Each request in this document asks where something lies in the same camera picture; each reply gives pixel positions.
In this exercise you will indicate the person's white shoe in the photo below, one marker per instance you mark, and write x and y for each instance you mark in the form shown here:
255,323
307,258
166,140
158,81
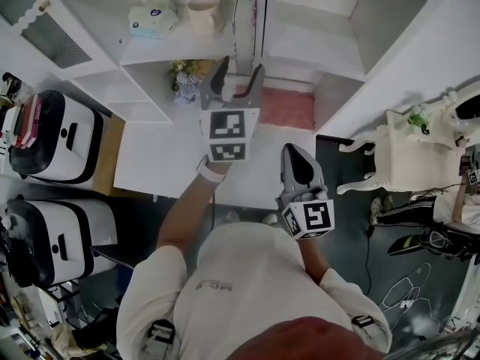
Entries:
270,219

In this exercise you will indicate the pink cloth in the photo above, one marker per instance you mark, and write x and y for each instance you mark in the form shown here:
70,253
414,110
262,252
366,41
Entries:
288,107

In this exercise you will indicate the green toy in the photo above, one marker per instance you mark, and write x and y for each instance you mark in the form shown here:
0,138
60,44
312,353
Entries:
418,120

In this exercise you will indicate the person's right forearm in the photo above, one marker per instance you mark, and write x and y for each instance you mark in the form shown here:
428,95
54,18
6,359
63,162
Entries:
313,255

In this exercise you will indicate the yellow and blue flower bunch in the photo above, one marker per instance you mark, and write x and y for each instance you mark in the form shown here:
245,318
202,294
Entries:
187,79

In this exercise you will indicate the grey harness buckle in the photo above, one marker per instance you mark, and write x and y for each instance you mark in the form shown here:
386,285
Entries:
162,331
362,320

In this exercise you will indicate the white shelf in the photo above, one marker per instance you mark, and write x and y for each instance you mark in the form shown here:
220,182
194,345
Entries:
176,51

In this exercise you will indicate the pale tissue packet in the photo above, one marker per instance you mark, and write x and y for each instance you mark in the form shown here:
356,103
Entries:
152,18

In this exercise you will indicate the white case with black trim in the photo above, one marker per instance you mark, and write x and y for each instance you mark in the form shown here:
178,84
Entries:
56,238
56,137

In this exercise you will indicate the cream mug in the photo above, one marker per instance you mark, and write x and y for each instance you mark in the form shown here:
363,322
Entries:
204,13

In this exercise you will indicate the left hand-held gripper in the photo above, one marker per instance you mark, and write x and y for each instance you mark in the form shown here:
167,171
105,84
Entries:
226,125

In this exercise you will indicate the white wristband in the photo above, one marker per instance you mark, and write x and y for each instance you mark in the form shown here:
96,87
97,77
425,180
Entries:
210,173

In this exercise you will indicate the stack of pink books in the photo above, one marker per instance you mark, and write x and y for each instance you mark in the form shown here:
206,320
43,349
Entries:
30,120

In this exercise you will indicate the brass door knob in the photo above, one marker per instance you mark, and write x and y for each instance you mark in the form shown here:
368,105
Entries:
45,5

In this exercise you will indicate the grey book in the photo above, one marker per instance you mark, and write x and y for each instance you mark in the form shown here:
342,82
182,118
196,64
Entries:
244,32

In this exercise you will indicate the white ornate mirror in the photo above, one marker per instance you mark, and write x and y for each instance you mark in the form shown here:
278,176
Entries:
465,109

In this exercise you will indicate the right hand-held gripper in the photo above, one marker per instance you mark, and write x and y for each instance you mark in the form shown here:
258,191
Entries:
309,218

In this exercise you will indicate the black and green shoe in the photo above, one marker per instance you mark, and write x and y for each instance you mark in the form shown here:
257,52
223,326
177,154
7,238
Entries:
405,244

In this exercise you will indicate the brown cap brim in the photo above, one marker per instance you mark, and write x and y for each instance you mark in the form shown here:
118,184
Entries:
303,338

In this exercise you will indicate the ribbed glass cabinet door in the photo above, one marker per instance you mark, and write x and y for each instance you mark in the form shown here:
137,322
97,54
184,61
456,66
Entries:
45,36

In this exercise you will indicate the person's left forearm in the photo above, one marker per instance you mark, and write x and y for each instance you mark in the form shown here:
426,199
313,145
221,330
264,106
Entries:
180,216

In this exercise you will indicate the person's white shirt torso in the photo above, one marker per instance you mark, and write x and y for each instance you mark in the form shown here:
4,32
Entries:
247,287

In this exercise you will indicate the white ornate table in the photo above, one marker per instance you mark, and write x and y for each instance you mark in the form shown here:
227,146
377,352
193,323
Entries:
412,156

